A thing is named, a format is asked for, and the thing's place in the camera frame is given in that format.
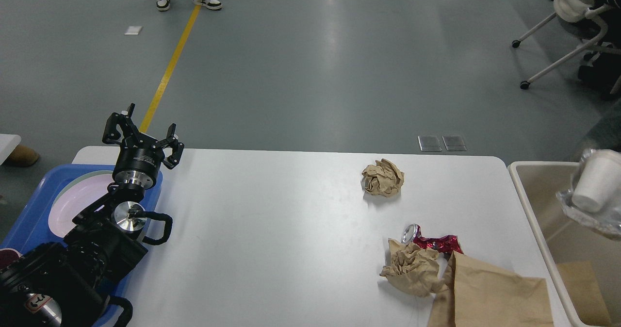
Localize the person with tan boot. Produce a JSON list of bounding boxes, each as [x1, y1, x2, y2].
[[2, 145, 40, 168]]

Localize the red foil wrapper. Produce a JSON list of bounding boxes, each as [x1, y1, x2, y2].
[[401, 223, 464, 256]]

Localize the metal floor plate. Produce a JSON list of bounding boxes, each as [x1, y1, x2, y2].
[[418, 135, 443, 152], [442, 135, 468, 152]]

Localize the brown paper sheet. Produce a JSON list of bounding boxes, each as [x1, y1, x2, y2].
[[427, 252, 554, 327]]

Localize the white paper cups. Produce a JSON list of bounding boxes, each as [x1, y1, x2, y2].
[[572, 149, 621, 213]]

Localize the person in dark clothes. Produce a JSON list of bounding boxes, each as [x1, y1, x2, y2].
[[579, 0, 621, 101]]

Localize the brown paper bag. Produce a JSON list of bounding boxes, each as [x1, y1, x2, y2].
[[557, 261, 612, 327]]

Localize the left metal floor plate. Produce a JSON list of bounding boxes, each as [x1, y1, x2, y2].
[[418, 135, 443, 152]]

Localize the pink plate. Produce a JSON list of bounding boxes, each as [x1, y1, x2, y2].
[[48, 177, 113, 238]]

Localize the crumpled brown paper ball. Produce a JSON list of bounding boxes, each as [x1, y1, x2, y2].
[[361, 159, 405, 198]]

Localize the white side table corner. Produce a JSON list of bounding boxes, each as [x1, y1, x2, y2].
[[0, 134, 21, 165]]

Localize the beige plastic bin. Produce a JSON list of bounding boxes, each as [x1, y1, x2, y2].
[[508, 161, 621, 327]]

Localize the office chair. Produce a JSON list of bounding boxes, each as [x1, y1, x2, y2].
[[511, 0, 620, 90]]

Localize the blue plastic tray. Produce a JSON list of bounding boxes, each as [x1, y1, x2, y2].
[[2, 164, 161, 327]]

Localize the right metal floor plate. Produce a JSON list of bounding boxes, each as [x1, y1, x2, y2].
[[442, 135, 468, 152]]

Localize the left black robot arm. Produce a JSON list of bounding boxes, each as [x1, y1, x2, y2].
[[1, 103, 184, 327]]

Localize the pink mug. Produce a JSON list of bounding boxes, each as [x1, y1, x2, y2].
[[0, 248, 22, 270]]

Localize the aluminium foil tray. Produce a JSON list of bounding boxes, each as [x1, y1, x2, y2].
[[556, 149, 621, 241]]

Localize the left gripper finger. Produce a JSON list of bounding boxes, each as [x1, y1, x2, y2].
[[102, 103, 140, 148], [153, 123, 185, 170]]

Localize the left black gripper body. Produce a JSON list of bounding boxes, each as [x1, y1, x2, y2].
[[113, 146, 164, 190]]

